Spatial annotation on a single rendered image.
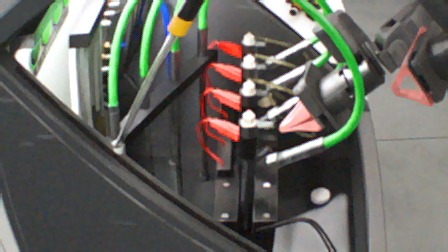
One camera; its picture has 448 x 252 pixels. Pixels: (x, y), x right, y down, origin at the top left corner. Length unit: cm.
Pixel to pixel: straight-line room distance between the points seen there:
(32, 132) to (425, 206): 218
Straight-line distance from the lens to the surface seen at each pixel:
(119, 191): 79
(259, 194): 126
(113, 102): 114
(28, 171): 81
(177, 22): 70
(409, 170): 295
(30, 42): 80
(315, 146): 102
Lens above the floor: 179
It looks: 35 degrees down
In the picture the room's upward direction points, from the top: straight up
